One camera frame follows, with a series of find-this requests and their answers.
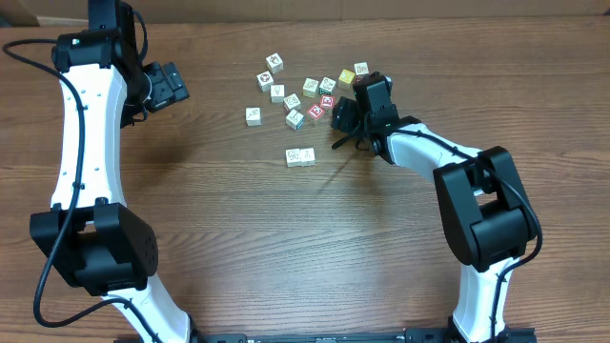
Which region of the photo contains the red letter block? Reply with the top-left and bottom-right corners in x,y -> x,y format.
307,104 -> 326,126
319,94 -> 336,111

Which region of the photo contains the hammer picture yellow block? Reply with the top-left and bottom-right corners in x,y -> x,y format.
337,70 -> 356,91

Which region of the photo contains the giraffe picture block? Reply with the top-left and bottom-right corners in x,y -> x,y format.
299,148 -> 315,167

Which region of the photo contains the line drawing wooden block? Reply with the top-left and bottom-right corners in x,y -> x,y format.
285,149 -> 301,168

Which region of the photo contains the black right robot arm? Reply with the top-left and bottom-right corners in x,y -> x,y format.
332,72 -> 542,342

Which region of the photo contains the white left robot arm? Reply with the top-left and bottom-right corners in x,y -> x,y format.
30,0 -> 197,342

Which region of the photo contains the dog picture green block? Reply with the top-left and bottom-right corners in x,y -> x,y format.
319,77 -> 336,95

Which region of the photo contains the turtle picture block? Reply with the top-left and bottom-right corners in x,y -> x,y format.
302,78 -> 319,98

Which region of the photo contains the blue sided picture block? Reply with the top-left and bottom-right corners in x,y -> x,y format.
285,110 -> 305,131

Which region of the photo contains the tree picture red block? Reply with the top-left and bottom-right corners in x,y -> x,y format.
354,62 -> 369,76

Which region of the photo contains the snail picture block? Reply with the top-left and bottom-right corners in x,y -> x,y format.
283,93 -> 302,113

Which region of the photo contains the ice cream picture block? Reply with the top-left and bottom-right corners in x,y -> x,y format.
270,85 -> 285,104

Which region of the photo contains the soccer ball picture block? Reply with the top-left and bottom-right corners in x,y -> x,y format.
256,71 -> 275,92

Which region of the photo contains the face picture block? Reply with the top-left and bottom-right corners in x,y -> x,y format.
266,52 -> 284,74

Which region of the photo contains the green sided picture block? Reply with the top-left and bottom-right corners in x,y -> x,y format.
245,108 -> 262,127

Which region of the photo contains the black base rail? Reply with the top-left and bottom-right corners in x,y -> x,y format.
113,326 -> 538,343

